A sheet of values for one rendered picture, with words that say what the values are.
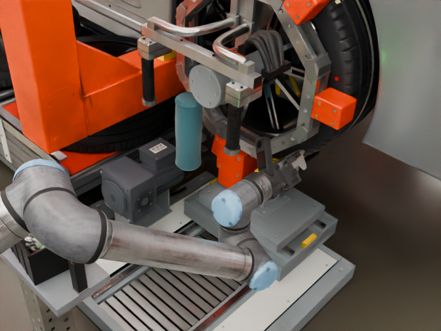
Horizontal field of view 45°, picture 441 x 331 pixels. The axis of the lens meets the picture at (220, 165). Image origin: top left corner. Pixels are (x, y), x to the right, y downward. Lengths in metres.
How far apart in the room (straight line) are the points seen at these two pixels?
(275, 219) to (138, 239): 0.93
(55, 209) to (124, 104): 0.90
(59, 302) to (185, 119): 0.65
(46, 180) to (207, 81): 0.56
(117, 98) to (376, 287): 1.20
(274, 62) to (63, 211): 0.63
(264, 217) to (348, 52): 0.79
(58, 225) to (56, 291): 0.43
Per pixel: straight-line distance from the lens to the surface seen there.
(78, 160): 2.23
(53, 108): 1.78
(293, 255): 1.99
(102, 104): 1.90
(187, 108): 1.66
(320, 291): 2.01
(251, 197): 1.45
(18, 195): 1.21
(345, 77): 1.50
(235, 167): 1.78
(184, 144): 1.74
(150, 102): 1.62
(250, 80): 1.32
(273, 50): 1.37
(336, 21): 1.47
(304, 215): 2.07
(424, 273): 2.32
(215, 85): 1.49
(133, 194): 1.88
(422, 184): 2.76
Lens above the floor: 1.60
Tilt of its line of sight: 38 degrees down
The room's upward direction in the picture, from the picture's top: 3 degrees clockwise
